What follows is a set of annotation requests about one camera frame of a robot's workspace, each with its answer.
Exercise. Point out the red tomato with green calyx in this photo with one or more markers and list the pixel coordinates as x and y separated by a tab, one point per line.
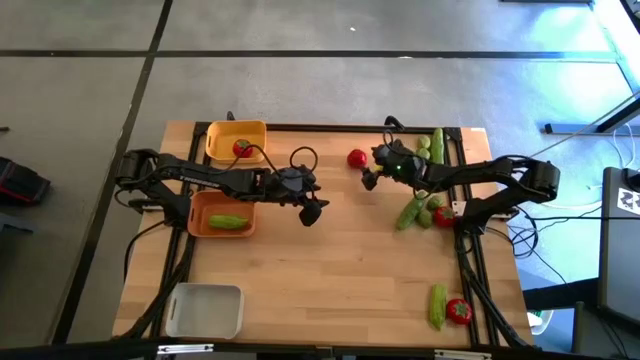
444	217
356	158
242	148
459	311

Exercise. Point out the black aluminium table frame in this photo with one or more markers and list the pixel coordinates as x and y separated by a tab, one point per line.
325	128

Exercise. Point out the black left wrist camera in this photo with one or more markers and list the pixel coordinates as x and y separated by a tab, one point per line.
309	181

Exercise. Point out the grey metal floor stand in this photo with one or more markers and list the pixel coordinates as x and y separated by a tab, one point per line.
575	128

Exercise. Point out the white plastic basket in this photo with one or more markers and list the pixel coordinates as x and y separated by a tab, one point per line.
205	310

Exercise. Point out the dark grey cart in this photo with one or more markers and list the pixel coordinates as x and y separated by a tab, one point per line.
617	260

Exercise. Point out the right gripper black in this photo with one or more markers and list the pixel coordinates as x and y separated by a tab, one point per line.
407	172

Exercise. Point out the silver metal bracket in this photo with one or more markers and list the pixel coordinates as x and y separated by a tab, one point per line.
185	348
462	355

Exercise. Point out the black and red bag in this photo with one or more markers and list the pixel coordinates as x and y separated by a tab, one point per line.
25	182

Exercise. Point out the green ridged cucumber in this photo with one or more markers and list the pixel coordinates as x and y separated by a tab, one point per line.
228	222
437	146
438	306
409	215

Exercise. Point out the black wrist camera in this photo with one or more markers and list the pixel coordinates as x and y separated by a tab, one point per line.
309	181
392	154

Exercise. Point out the orange plastic basket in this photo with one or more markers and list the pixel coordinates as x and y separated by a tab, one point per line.
200	205

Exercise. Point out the yellow plastic basket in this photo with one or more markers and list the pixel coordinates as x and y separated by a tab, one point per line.
225	135

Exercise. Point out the white green container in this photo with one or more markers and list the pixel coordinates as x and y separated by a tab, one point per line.
542	320

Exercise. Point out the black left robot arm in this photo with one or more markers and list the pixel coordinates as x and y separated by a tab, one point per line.
200	175

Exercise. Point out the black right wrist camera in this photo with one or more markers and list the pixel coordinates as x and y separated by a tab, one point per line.
392	154

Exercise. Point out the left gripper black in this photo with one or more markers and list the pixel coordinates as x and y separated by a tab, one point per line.
290	180

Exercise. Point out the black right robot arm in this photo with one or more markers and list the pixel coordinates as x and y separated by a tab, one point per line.
480	172

